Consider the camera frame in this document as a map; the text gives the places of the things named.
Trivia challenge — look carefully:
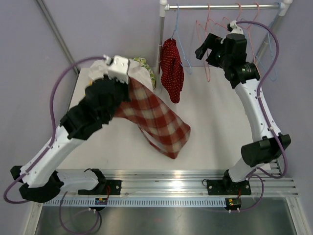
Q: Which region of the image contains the red polka dot skirt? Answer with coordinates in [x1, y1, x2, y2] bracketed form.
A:
[160, 38, 184, 104]

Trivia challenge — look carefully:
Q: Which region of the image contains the pink wire hanger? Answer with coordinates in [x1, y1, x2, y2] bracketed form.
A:
[246, 2, 260, 63]

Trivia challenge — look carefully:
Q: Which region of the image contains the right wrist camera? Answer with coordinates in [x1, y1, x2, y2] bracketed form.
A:
[221, 21, 245, 45]

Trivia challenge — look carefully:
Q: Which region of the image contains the beige red plaid skirt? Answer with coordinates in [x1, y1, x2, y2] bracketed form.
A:
[114, 77, 191, 159]

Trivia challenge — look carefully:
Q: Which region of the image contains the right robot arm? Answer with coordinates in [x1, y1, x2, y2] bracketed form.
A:
[195, 33, 291, 195]

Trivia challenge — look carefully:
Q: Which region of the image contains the white clothes rack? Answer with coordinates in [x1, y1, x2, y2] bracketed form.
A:
[152, 0, 294, 117]

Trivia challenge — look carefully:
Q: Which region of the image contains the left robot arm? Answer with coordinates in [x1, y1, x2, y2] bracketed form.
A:
[10, 75, 130, 203]

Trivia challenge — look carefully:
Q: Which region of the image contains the white slotted cable duct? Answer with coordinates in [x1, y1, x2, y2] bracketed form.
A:
[44, 197, 226, 208]

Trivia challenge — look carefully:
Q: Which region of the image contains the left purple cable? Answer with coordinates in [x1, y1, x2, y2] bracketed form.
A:
[3, 55, 110, 232]

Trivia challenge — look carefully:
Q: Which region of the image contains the aluminium mounting rail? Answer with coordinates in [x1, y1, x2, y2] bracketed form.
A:
[33, 156, 300, 199]

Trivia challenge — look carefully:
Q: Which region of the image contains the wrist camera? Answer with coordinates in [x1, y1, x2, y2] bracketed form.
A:
[104, 55, 130, 85]
[221, 21, 245, 45]

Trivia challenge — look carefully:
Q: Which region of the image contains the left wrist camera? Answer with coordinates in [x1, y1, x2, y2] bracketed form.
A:
[104, 55, 130, 85]

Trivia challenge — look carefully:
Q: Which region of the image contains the blue hanger with plaid skirt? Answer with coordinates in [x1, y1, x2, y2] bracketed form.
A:
[171, 3, 192, 75]

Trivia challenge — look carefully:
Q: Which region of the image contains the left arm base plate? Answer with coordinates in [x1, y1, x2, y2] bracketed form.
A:
[77, 179, 122, 196]

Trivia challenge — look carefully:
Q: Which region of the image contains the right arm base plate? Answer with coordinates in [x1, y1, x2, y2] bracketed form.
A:
[206, 180, 251, 196]

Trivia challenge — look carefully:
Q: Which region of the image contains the pink hanger with plaid skirt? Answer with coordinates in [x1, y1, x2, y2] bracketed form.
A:
[196, 4, 224, 82]

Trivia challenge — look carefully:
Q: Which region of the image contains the white pleated skirt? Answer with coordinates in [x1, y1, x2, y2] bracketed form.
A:
[88, 59, 154, 91]

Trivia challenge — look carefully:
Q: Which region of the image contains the blue wire hanger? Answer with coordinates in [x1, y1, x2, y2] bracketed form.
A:
[254, 1, 282, 75]

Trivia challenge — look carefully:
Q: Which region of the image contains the lemon print skirt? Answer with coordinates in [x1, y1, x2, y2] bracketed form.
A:
[129, 57, 156, 91]

